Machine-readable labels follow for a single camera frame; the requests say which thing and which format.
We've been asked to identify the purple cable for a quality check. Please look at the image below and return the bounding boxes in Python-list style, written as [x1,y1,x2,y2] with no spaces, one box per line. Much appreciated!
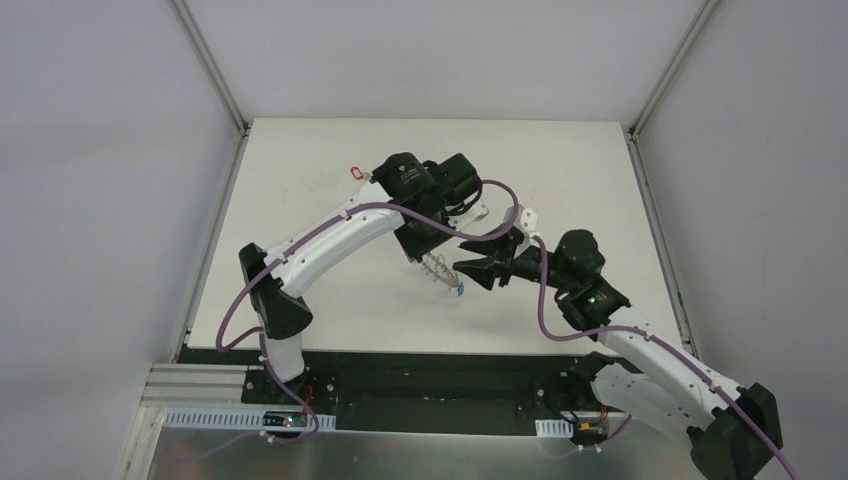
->
[217,178,521,445]
[535,235,803,480]

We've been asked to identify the white cable duct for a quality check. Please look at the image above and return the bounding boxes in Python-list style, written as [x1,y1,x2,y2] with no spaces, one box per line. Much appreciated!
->
[163,407,337,433]
[534,419,574,439]

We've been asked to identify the right white cable duct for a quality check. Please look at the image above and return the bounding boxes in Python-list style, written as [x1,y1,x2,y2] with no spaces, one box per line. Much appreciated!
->
[534,419,574,439]

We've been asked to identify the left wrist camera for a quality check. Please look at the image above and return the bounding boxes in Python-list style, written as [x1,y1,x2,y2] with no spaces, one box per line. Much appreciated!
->
[451,201,490,231]

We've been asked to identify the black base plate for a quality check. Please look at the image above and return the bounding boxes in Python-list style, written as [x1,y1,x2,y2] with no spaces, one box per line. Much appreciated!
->
[241,351,601,436]

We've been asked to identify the aluminium frame rail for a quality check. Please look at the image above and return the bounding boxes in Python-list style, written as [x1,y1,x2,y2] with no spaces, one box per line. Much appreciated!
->
[168,0,250,137]

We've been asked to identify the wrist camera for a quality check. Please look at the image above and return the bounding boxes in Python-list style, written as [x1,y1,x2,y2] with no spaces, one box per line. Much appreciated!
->
[451,201,490,231]
[504,205,539,240]

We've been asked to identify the left white cable duct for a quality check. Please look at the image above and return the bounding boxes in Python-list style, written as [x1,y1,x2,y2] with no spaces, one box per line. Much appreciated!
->
[163,407,337,433]

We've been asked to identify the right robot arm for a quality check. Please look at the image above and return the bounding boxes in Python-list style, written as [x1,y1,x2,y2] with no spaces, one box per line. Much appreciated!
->
[454,228,798,479]

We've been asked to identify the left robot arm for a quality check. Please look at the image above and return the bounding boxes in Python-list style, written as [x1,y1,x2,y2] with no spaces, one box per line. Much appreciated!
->
[238,152,482,405]

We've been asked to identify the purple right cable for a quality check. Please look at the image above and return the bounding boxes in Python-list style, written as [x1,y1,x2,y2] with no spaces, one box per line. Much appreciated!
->
[535,235,803,480]

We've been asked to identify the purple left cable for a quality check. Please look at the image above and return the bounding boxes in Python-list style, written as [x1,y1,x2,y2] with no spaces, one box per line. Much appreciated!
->
[217,178,521,445]

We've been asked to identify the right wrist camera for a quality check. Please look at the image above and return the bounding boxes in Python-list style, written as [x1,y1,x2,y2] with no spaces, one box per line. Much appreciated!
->
[504,205,539,240]

